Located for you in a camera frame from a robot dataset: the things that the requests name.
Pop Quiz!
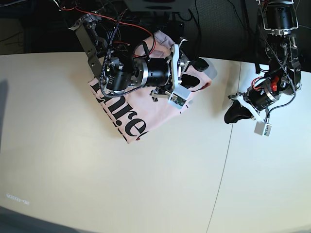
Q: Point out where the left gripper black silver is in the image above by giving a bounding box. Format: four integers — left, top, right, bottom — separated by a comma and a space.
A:
224, 79, 279, 124

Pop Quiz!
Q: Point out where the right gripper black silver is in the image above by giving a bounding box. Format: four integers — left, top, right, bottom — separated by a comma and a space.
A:
131, 37, 209, 102

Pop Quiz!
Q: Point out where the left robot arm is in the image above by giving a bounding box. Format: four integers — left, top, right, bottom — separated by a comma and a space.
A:
224, 0, 301, 124

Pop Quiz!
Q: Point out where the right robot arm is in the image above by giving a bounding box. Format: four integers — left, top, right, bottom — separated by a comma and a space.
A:
56, 0, 208, 107

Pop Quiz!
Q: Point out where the black box under table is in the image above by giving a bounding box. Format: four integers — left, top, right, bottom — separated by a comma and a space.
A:
167, 20, 184, 38

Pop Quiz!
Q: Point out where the grey box with black oval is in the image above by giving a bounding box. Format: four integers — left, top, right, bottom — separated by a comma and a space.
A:
124, 0, 194, 12

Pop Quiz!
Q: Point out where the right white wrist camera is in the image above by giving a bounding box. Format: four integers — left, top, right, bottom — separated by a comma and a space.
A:
168, 85, 191, 109

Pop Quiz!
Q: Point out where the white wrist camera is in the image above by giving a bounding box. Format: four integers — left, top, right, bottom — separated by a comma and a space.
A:
168, 85, 191, 109
254, 122, 272, 136

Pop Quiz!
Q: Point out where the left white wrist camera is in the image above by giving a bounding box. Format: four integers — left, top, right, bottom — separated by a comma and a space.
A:
254, 122, 272, 136

